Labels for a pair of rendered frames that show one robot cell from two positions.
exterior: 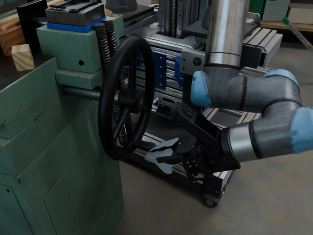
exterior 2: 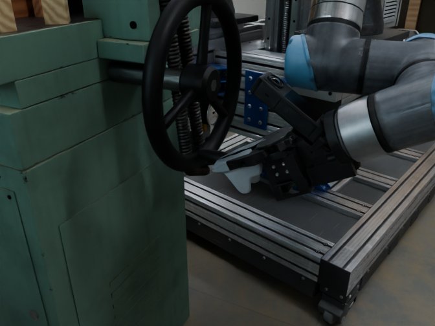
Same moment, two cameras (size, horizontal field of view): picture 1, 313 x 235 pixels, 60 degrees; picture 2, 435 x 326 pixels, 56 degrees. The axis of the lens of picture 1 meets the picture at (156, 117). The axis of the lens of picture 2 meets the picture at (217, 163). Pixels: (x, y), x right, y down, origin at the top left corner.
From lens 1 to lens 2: 19 cm
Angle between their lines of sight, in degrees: 12
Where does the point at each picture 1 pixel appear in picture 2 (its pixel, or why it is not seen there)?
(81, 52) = (134, 8)
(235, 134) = (345, 110)
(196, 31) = not seen: hidden behind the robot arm
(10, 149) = (18, 123)
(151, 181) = (237, 277)
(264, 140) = (390, 111)
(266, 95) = (400, 61)
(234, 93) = (350, 59)
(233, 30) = not seen: outside the picture
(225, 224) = not seen: outside the picture
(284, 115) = (424, 74)
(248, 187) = (397, 303)
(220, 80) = (328, 40)
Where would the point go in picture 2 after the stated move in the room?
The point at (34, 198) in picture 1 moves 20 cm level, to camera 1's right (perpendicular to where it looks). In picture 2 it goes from (44, 217) to (166, 228)
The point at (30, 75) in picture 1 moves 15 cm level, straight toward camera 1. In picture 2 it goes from (61, 30) to (61, 49)
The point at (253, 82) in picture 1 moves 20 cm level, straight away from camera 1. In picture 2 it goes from (379, 43) to (403, 24)
